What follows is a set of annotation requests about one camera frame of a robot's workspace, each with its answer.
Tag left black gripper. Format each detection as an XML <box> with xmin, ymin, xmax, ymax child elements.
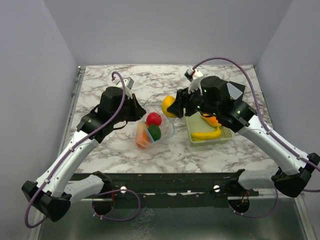
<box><xmin>112</xmin><ymin>93</ymin><xmax>147</xmax><ymax>124</ymax></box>

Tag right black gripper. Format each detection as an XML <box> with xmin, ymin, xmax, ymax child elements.
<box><xmin>167</xmin><ymin>82</ymin><xmax>219</xmax><ymax>118</ymax></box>

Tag yellow toy lemon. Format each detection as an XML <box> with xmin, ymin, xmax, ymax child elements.
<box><xmin>161</xmin><ymin>95</ymin><xmax>176</xmax><ymax>118</ymax></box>
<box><xmin>136</xmin><ymin>122</ymin><xmax>145</xmax><ymax>135</ymax></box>

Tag green perforated plastic basket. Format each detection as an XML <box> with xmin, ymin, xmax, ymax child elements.
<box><xmin>184</xmin><ymin>112</ymin><xmax>233</xmax><ymax>147</ymax></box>

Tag red toy apple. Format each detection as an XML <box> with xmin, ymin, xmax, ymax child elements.
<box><xmin>145</xmin><ymin>112</ymin><xmax>162</xmax><ymax>126</ymax></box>

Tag clear zip top bag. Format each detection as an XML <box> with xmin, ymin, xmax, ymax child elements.
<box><xmin>135</xmin><ymin>103</ymin><xmax>176</xmax><ymax>149</ymax></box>

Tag orange yellow toy mango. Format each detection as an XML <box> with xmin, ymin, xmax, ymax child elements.
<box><xmin>201</xmin><ymin>114</ymin><xmax>222</xmax><ymax>128</ymax></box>

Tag green toy avocado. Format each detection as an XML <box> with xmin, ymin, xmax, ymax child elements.
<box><xmin>147</xmin><ymin>124</ymin><xmax>162</xmax><ymax>141</ymax></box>

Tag orange toy orange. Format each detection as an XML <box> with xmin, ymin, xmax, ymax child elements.
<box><xmin>135</xmin><ymin>132</ymin><xmax>152</xmax><ymax>149</ymax></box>

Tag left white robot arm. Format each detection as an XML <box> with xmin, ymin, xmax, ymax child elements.
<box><xmin>21</xmin><ymin>86</ymin><xmax>146</xmax><ymax>222</ymax></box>

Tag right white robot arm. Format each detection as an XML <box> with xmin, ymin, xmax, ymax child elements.
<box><xmin>166</xmin><ymin>76</ymin><xmax>320</xmax><ymax>198</ymax></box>

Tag yellow toy banana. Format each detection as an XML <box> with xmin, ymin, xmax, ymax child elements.
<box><xmin>191</xmin><ymin>127</ymin><xmax>222</xmax><ymax>141</ymax></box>

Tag white grey small box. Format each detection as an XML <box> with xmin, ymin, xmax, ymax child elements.
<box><xmin>226</xmin><ymin>82</ymin><xmax>243</xmax><ymax>100</ymax></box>

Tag black square mat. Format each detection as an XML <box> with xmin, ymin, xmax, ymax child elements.
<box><xmin>229</xmin><ymin>81</ymin><xmax>246</xmax><ymax>93</ymax></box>

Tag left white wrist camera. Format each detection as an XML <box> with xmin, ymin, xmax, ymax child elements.
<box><xmin>116</xmin><ymin>77</ymin><xmax>134</xmax><ymax>92</ymax></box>

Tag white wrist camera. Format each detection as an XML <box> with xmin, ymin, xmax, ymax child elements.
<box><xmin>184</xmin><ymin>68</ymin><xmax>205</xmax><ymax>94</ymax></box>
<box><xmin>116</xmin><ymin>77</ymin><xmax>134</xmax><ymax>92</ymax></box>

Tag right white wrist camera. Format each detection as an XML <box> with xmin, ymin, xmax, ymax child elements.
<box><xmin>184</xmin><ymin>68</ymin><xmax>205</xmax><ymax>94</ymax></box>

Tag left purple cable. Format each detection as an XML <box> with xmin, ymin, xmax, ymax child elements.
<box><xmin>24</xmin><ymin>71</ymin><xmax>126</xmax><ymax>229</ymax></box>

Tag black metal base rail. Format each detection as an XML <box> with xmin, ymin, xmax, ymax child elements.
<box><xmin>51</xmin><ymin>171</ymin><xmax>291</xmax><ymax>208</ymax></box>

